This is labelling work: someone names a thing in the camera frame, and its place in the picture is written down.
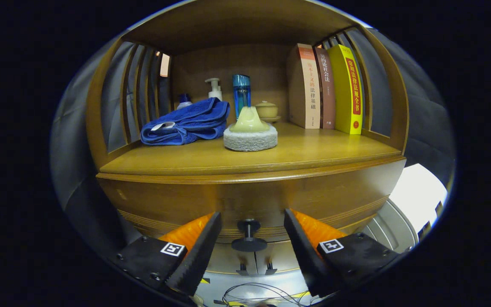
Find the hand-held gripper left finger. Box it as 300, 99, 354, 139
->
108, 212, 222, 298

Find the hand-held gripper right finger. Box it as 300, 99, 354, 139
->
283, 209, 399, 298

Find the wooden drawer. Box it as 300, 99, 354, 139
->
97, 159, 407, 252

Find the green-handled scrub sponge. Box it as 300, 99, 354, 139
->
223, 106, 278, 152

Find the wooden countertop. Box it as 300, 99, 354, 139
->
96, 122, 406, 184

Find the wooden cabinet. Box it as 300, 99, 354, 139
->
86, 0, 410, 278

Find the white table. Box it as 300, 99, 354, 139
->
388, 163, 448, 235

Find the blue folded towel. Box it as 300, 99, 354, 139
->
140, 97, 231, 146

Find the beige lidded tea cup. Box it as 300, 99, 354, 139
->
255, 101, 281, 123

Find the small white blue-capped bottle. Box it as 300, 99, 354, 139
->
176, 93, 194, 110

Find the brown book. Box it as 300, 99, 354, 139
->
315, 46, 336, 129

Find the white pump bottle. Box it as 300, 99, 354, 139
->
205, 78, 223, 102

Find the beige book with orange band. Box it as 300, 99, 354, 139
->
287, 43, 321, 129

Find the tall blue glass bottle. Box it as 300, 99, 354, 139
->
232, 74, 251, 120

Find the yellow book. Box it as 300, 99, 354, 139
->
327, 44, 364, 135

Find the tangle of black cables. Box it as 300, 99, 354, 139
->
222, 282, 314, 307

